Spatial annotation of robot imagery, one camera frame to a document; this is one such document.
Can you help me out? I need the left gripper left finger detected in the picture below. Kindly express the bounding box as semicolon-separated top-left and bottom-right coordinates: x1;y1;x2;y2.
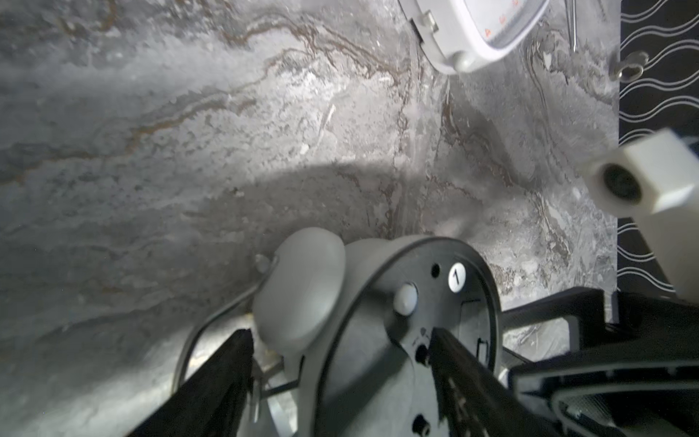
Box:
130;330;254;436

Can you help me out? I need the white square alarm clock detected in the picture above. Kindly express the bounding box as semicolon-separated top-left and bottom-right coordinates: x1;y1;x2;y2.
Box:
400;0;549;75

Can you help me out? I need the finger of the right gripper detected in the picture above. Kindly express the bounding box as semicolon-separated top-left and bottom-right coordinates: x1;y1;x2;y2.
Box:
501;287;698;436

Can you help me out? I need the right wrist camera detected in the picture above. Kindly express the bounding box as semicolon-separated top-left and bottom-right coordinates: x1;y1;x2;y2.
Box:
581;129;698;304

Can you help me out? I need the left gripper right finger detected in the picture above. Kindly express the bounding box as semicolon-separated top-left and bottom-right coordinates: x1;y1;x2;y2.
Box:
429;328;558;436

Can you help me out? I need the white twin bell alarm clock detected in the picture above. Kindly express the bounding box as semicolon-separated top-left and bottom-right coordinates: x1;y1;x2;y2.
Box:
253;228;502;436

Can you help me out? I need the small metal bracket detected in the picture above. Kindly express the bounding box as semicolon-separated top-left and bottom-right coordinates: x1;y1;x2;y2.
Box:
609;51;650;84

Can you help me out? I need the black yellow screwdriver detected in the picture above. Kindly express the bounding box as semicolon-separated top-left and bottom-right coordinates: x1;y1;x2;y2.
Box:
564;0;578;53

